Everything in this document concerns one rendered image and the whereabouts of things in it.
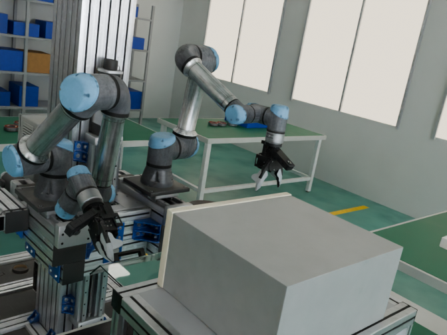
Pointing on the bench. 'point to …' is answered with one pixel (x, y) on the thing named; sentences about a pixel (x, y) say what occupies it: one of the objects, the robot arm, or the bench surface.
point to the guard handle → (129, 253)
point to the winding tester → (275, 267)
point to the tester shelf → (177, 324)
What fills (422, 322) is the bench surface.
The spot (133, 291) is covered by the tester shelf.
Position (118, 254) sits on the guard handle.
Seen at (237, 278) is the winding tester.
